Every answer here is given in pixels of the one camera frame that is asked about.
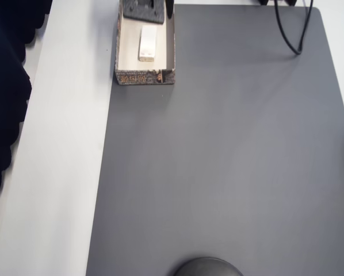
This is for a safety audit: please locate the patterned grey cardboard box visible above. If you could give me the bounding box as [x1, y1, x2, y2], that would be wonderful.
[114, 0, 177, 86]

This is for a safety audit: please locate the black stand with round base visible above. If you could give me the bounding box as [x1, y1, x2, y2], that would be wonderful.
[173, 256, 244, 276]

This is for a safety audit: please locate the dark blue curtain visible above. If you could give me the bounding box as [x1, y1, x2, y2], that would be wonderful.
[0, 0, 51, 256]

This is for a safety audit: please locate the grey desk mat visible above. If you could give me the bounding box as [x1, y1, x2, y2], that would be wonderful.
[85, 3, 344, 276]

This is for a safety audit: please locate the black cable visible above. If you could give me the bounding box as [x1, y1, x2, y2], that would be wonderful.
[274, 0, 315, 56]

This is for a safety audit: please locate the white eraser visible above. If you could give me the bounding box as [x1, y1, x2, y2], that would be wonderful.
[137, 25, 158, 63]

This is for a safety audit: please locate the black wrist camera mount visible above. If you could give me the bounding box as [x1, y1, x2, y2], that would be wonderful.
[122, 0, 165, 25]

